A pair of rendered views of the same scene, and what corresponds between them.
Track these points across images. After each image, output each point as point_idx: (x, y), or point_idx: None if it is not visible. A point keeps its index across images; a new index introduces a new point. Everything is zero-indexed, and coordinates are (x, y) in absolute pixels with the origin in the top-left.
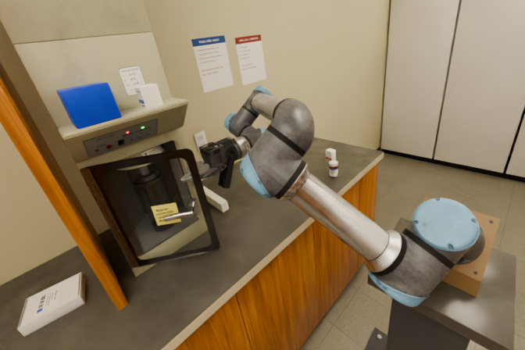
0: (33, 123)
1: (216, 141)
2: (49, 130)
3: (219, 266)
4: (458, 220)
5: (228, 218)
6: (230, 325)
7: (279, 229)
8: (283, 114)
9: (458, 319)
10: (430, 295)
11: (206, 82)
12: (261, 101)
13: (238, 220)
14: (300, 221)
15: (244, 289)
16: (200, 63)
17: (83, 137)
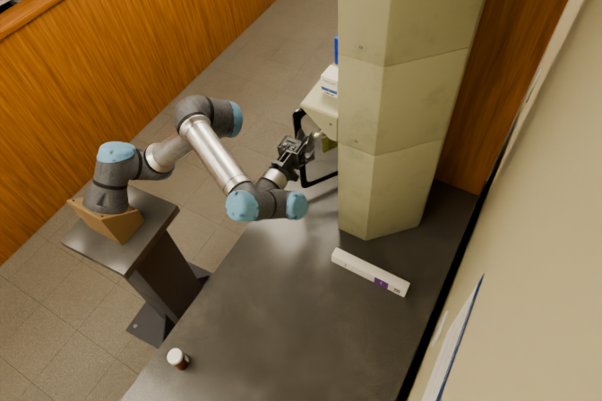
0: (505, 73)
1: (290, 154)
2: (533, 105)
3: (302, 189)
4: (110, 144)
5: (323, 244)
6: None
7: (255, 237)
8: (193, 97)
9: (132, 188)
10: (141, 199)
11: (447, 337)
12: (228, 154)
13: (308, 243)
14: (233, 252)
15: None
16: (461, 312)
17: None
